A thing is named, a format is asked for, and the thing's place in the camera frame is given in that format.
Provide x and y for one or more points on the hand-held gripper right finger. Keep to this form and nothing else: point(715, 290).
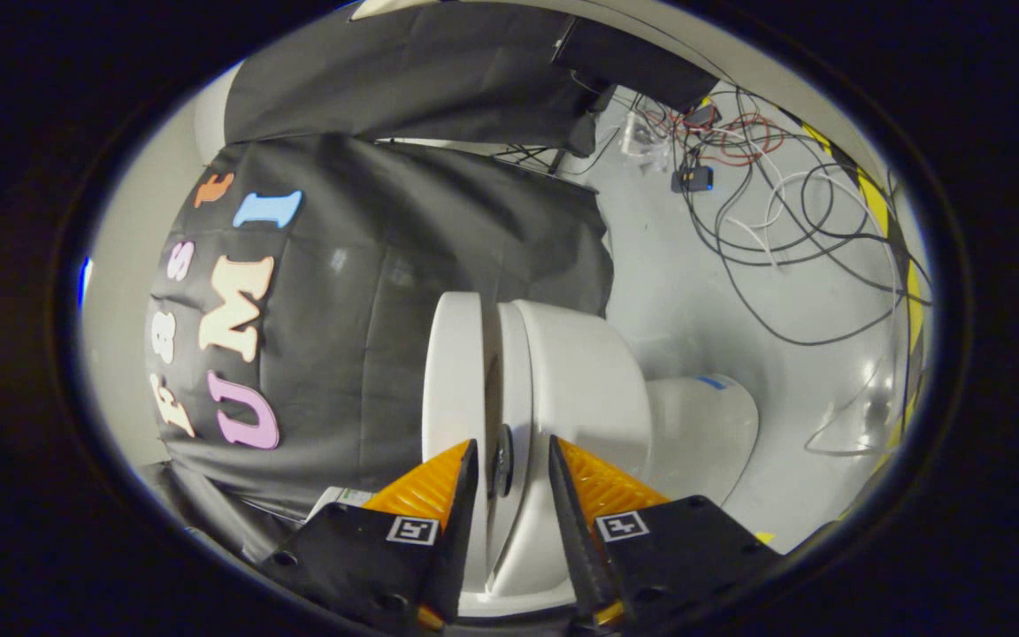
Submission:
point(573, 531)

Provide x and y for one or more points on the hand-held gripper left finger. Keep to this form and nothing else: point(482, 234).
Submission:
point(461, 522)

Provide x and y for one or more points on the white toilet lid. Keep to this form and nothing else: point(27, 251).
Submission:
point(455, 372)

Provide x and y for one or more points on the white toilet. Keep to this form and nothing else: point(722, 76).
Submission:
point(580, 380)

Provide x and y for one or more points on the black backdrop cloth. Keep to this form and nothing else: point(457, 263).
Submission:
point(359, 336)

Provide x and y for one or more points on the small black blue device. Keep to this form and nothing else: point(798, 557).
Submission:
point(692, 180)

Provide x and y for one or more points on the black tripod stand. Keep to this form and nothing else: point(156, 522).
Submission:
point(545, 155)

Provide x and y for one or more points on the clear plastic bag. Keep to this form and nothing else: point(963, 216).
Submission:
point(647, 141)

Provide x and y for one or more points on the yellow black floor tape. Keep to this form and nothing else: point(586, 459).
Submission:
point(872, 190)

